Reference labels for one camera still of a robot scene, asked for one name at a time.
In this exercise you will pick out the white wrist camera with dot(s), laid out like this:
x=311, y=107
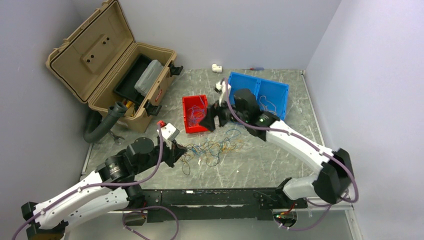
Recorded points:
x=168, y=131
x=222, y=86

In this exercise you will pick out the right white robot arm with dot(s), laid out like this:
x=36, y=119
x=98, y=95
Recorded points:
x=332, y=170

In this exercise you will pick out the black toolbox tray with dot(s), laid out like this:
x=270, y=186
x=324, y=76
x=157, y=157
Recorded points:
x=126, y=86

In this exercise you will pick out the tan plastic toolbox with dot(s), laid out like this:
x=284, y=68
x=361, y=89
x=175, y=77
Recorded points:
x=97, y=56

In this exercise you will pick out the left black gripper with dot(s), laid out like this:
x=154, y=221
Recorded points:
x=174, y=156

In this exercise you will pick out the blue plastic bin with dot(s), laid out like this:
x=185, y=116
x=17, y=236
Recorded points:
x=256, y=101

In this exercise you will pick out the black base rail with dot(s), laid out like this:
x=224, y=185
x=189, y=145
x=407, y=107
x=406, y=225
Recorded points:
x=213, y=203

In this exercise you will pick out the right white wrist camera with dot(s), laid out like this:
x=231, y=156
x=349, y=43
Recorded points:
x=222, y=86

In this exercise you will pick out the red blue screwdriver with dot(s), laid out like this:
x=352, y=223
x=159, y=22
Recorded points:
x=256, y=69

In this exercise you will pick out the white pipe elbow fitting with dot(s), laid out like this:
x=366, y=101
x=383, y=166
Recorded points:
x=216, y=68

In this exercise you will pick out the grey plastic case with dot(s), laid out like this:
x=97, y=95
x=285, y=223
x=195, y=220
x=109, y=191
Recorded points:
x=148, y=77

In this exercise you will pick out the silver wrench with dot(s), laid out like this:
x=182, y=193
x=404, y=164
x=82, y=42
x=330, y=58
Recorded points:
x=118, y=140

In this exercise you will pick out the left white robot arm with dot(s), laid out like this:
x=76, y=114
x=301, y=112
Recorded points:
x=111, y=186

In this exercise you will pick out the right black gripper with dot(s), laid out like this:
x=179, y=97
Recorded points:
x=213, y=110

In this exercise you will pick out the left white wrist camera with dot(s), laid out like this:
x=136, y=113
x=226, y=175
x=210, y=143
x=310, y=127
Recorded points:
x=168, y=131

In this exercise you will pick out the red plastic bin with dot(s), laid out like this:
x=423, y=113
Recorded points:
x=194, y=110

